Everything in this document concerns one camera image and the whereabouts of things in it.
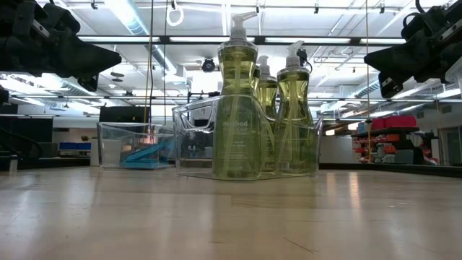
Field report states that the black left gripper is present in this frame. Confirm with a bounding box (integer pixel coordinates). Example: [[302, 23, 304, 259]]
[[0, 0, 123, 92]]

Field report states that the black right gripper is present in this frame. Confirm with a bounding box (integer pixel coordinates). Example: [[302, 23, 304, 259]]
[[363, 0, 462, 99]]

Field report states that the blue rectangular sponge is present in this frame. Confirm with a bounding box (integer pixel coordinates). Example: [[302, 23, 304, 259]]
[[120, 160, 170, 170], [122, 142, 167, 163]]

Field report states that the green soap pump bottle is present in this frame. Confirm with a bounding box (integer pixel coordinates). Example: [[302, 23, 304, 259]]
[[212, 11, 261, 181], [251, 64, 262, 98], [276, 40, 318, 177], [255, 55, 279, 173]]

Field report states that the shelf with red bins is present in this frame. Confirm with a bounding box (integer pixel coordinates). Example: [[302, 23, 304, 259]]
[[350, 115, 440, 165]]

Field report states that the black computer monitor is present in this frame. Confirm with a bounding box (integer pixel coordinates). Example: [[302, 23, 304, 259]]
[[0, 117, 54, 144], [99, 105, 151, 124]]

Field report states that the clear rectangular plastic container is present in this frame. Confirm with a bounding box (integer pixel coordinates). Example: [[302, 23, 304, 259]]
[[96, 121, 176, 170]]

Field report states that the blue storage tray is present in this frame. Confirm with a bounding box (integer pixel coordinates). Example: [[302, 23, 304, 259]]
[[58, 142, 92, 152]]

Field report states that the small white plant pot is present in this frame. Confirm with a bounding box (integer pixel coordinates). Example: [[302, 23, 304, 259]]
[[89, 139, 100, 167]]

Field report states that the black ceiling spotlight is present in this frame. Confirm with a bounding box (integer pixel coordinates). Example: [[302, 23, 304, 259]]
[[201, 57, 217, 73]]

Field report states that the black ceiling camera with cable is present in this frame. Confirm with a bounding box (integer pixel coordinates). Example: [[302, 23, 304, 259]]
[[295, 48, 313, 76]]

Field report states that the white hanging ring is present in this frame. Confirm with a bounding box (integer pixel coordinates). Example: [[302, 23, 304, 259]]
[[165, 6, 185, 27]]

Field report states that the black aluminium table frame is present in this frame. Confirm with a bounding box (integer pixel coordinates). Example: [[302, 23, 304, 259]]
[[0, 157, 462, 178]]

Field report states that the clear handled plastic bin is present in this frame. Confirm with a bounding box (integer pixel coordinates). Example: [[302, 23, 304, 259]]
[[171, 94, 324, 181]]

